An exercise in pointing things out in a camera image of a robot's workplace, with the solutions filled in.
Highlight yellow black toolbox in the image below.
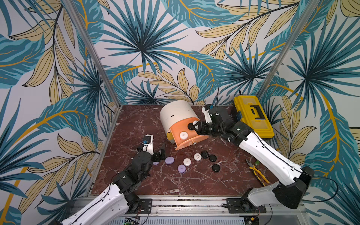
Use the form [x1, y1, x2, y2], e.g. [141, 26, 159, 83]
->
[233, 95, 275, 139]

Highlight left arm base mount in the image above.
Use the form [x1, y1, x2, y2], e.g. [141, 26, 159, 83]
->
[126, 198, 153, 215]

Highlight white round earphone case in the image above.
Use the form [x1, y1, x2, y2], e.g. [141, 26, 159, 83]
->
[183, 158, 192, 167]
[179, 131, 188, 140]
[194, 153, 202, 161]

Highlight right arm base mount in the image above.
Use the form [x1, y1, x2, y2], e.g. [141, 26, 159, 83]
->
[222, 198, 267, 215]

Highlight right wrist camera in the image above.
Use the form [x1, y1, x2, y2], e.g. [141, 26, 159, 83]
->
[202, 104, 213, 124]

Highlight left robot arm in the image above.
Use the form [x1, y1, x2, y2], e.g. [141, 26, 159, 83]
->
[59, 143, 166, 225]

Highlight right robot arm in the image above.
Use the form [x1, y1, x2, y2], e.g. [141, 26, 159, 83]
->
[188, 112, 314, 209]

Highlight aluminium front rail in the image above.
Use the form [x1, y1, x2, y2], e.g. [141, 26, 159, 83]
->
[71, 196, 310, 225]

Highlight yellow middle drawer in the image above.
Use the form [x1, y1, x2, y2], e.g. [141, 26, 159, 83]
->
[166, 132, 175, 143]

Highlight yellow handled pliers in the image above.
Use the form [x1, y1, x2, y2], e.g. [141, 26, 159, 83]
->
[246, 159, 270, 186]

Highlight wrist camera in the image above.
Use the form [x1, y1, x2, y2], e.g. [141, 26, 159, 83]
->
[202, 104, 213, 124]
[142, 135, 154, 155]

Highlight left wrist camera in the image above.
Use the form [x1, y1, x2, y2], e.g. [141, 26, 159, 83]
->
[142, 135, 154, 155]

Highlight purple earphone case middle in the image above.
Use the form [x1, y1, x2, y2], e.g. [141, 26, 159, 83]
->
[165, 157, 175, 165]

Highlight white cylindrical drawer cabinet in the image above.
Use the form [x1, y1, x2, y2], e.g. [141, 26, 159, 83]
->
[159, 100, 198, 134]

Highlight orange top drawer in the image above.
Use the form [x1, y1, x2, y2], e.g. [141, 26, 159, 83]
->
[168, 117, 209, 151]

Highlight purple round earphone case lower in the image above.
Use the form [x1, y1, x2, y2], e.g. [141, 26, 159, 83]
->
[177, 165, 186, 173]

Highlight black round earphone case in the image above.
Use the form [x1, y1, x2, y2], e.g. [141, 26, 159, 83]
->
[187, 123, 194, 130]
[211, 164, 220, 173]
[209, 154, 217, 162]

